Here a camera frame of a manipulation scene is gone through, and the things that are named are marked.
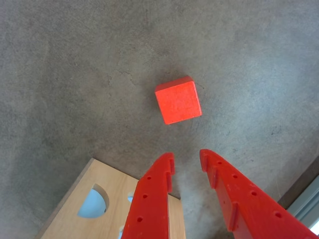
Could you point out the red cube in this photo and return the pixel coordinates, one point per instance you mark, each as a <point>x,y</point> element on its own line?
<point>178,102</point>

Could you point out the aluminium profile rail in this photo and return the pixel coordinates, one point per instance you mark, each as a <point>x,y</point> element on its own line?
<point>307,207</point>

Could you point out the wooden shape sorter box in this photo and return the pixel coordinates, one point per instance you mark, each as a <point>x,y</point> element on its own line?
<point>74,224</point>

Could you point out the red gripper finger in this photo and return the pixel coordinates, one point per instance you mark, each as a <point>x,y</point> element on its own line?
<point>149,204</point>
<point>249,211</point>

